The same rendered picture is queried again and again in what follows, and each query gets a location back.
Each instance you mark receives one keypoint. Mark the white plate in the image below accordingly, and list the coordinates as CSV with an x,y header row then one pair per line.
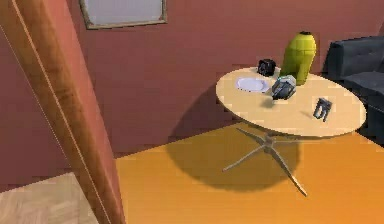
x,y
251,84

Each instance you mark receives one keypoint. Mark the small black cube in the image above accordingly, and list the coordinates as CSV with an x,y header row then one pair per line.
x,y
266,67

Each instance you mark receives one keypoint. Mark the round beige table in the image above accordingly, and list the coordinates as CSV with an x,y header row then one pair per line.
x,y
286,115

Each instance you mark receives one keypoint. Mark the grey and black box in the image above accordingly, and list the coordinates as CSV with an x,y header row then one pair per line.
x,y
283,87

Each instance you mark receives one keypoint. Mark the yellow-green vase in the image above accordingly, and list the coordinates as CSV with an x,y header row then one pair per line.
x,y
299,56

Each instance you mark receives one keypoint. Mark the brown wooden room door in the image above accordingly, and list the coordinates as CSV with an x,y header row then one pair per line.
x,y
63,100

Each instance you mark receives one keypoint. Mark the small dark grey gadget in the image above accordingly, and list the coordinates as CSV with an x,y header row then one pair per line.
x,y
322,108

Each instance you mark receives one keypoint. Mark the dark grey sofa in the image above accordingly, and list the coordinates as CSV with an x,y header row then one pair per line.
x,y
361,73

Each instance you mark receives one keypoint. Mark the framed picture on wall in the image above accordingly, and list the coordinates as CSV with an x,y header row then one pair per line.
x,y
123,11

